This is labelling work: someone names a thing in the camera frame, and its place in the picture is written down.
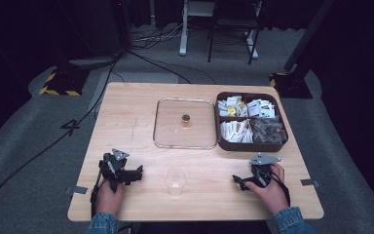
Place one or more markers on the dark slanted metal pole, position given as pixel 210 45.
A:
pixel 308 32

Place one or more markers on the yellow black striped stand base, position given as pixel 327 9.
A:
pixel 290 86
pixel 65 81

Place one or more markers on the person's right hand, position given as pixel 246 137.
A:
pixel 272 195

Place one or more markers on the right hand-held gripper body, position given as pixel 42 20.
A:
pixel 262 169

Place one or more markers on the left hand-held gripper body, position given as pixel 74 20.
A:
pixel 115 169

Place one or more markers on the pile of white red packets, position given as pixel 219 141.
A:
pixel 261 109

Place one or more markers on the pile of dark tea bags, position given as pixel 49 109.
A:
pixel 268 130

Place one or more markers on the black metal frame stand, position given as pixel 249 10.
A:
pixel 230 22

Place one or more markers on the clear square lid, gold knob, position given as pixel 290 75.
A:
pixel 172 130

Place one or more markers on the grey tape piece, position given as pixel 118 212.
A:
pixel 309 182
pixel 80 190

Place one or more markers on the white desk leg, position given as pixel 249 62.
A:
pixel 184 35
pixel 252 45

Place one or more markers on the pile of white brown sachets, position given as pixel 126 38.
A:
pixel 237 131

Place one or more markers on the person's left hand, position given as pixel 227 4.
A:
pixel 109 200

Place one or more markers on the clear plastic cup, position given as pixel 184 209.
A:
pixel 175 182

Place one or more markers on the dark brown compartment box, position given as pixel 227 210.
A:
pixel 250 148

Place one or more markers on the pile of white yellow packets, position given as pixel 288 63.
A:
pixel 232 107

